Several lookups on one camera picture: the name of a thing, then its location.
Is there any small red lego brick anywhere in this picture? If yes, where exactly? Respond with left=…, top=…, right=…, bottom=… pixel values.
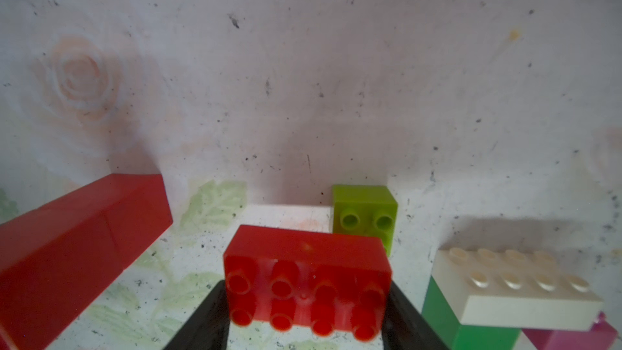
left=0, top=206, right=122, bottom=350

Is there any lime green lego brick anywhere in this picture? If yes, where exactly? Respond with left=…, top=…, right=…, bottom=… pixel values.
left=332, top=185, right=398, bottom=257

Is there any dark green lego brick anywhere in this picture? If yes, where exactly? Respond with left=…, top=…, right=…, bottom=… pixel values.
left=422, top=278, right=521, bottom=350

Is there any red square lego brick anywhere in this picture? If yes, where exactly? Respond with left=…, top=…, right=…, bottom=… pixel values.
left=40, top=173, right=173, bottom=267

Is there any long red lego brick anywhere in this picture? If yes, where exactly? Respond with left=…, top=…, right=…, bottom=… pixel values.
left=224, top=225, right=392, bottom=342

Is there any white lego brick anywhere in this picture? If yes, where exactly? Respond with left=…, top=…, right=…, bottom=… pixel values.
left=432, top=247, right=604, bottom=332

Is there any magenta lego brick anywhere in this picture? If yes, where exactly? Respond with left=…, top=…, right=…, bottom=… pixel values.
left=523, top=312, right=618, bottom=350

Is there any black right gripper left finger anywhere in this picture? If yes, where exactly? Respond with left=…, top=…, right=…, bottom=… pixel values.
left=164, top=280, right=230, bottom=350

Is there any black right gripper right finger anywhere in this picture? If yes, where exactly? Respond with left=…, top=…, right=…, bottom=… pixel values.
left=382, top=281, right=449, bottom=350

